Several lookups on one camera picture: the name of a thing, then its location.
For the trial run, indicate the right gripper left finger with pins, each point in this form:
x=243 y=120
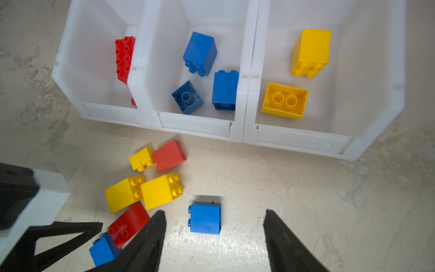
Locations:
x=144 y=252

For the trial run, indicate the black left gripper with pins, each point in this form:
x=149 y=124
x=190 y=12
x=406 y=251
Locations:
x=30 y=201

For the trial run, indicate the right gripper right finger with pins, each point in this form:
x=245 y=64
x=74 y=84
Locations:
x=285 y=251

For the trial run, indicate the blue lego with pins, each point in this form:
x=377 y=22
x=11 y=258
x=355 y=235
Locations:
x=104 y=250
x=205 y=217
x=200 y=54
x=225 y=90
x=187 y=98

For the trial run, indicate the red lego top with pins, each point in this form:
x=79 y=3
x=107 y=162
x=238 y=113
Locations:
x=169 y=156

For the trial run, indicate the long red lego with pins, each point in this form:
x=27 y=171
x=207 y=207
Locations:
x=124 y=53

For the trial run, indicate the small yellow lego top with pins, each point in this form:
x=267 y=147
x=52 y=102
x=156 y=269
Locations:
x=141 y=160

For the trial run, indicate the right white plastic bin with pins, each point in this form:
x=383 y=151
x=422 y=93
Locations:
x=353 y=98

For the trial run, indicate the white plastic bin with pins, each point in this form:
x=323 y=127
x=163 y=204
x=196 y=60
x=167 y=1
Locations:
x=353 y=98
x=85 y=67
x=158 y=68

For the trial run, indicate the middle white plastic bin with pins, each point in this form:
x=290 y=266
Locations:
x=158 y=68

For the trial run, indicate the left white plastic bin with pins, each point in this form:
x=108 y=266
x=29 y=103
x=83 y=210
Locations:
x=85 y=67

